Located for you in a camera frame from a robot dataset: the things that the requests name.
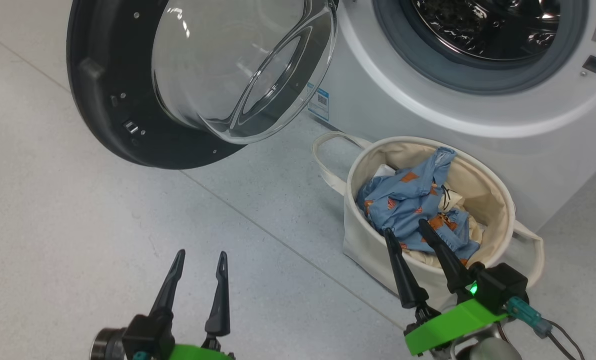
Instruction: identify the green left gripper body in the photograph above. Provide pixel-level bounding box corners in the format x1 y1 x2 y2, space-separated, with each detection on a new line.
168 336 236 360

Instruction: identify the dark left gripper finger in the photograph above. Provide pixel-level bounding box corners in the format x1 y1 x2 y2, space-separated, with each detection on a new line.
150 249 186 318
205 251 231 337

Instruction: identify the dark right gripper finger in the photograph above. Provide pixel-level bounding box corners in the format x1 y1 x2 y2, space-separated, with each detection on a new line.
384 227 430 309
418 218 473 296

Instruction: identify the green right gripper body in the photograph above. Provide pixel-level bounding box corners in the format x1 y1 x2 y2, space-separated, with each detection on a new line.
404 298 508 357

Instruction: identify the cream garment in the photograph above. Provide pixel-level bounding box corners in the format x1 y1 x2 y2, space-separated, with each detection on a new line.
408 185 484 268

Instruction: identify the blue printed garment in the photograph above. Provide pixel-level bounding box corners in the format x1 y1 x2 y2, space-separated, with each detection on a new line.
356 146 481 261

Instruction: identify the black round glass washer door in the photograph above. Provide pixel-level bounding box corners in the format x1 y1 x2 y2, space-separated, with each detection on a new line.
66 0 339 170

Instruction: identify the cream canvas laundry basket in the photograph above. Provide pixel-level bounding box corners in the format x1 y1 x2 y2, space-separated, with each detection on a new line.
312 131 545 308

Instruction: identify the white front-load washing machine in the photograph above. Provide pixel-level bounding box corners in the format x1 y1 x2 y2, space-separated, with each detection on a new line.
305 0 596 233

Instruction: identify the blue energy label sticker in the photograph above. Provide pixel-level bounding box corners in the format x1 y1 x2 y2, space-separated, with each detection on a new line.
307 82 330 122

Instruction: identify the teal right cable connector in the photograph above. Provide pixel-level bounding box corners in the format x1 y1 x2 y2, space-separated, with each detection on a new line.
506 296 553 337

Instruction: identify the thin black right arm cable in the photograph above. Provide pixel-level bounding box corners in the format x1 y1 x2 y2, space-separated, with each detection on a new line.
545 320 586 360

